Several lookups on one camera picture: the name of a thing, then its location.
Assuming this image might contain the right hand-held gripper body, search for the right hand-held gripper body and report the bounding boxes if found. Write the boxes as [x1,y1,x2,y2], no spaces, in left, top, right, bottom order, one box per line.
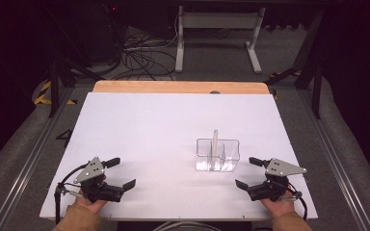
[247,158,308,202]

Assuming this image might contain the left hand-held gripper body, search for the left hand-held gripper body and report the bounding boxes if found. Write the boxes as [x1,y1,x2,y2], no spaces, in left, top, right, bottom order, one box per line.
[73,156,125,203]

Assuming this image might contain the clear acrylic pen holder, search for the clear acrylic pen holder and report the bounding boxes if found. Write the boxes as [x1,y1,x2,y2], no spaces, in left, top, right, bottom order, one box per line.
[195,138,241,173]

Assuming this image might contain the white pen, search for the white pen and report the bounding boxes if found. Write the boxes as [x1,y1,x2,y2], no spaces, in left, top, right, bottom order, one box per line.
[212,129,220,171]

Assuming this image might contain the person's left hand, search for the person's left hand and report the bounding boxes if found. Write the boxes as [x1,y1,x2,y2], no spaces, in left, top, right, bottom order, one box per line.
[75,188,109,214]

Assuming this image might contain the person's right hand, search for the person's right hand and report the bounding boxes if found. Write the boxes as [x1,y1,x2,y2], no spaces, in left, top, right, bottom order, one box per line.
[259,192,297,219]

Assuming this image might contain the black yellow floor tape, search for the black yellow floor tape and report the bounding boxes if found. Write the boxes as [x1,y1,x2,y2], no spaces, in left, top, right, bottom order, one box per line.
[33,80,78,106]

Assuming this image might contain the black tripod stand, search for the black tripod stand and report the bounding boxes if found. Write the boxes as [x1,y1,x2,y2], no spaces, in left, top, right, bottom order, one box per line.
[42,6,105,119]
[263,8,326,120]

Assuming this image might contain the black equipment box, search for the black equipment box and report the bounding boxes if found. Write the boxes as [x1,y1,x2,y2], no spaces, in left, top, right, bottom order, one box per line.
[85,2,124,66]

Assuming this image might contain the white metal stand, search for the white metal stand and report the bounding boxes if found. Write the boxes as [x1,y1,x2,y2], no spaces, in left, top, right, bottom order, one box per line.
[174,5,267,75]

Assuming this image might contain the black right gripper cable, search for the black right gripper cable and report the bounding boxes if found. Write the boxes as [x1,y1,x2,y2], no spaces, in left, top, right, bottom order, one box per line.
[283,182,309,222]

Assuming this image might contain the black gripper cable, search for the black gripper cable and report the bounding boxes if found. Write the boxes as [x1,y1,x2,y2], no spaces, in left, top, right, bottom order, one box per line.
[54,163,90,226]
[283,182,309,222]

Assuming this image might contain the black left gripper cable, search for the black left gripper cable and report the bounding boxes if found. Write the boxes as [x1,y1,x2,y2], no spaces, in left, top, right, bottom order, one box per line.
[54,163,90,226]

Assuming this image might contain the white cables under table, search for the white cables under table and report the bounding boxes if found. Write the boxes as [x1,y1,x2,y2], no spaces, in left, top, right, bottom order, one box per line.
[151,219,224,231]

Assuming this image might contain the bundle of floor cables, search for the bundle of floor cables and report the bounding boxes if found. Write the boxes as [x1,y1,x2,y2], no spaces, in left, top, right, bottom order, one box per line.
[110,13,187,82]

